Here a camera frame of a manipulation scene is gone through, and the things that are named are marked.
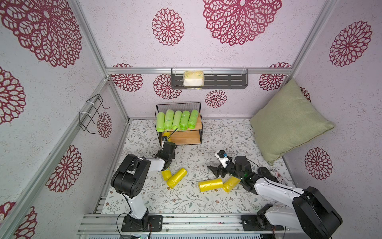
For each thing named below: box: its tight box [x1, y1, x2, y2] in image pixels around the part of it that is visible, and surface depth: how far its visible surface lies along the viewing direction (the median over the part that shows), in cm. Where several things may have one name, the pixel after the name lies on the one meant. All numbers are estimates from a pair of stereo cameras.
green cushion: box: [250, 79, 336, 164], surface depth 85 cm
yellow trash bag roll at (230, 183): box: [222, 175, 241, 194], surface depth 84 cm
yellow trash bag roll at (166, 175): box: [161, 169, 173, 181], surface depth 89 cm
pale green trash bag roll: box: [172, 110, 183, 131], surface depth 94 cm
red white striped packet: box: [270, 168, 288, 186], surface depth 89 cm
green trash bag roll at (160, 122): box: [156, 112, 166, 133], surface depth 92 cm
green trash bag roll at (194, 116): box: [188, 109, 199, 129], surface depth 95 cm
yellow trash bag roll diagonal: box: [166, 167, 188, 189], surface depth 89 cm
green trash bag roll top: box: [164, 109, 175, 130], surface depth 94 cm
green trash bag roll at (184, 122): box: [179, 110, 191, 131], surface depth 94 cm
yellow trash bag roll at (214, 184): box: [197, 178, 224, 193], surface depth 85 cm
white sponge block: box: [182, 70, 205, 88], surface depth 92 cm
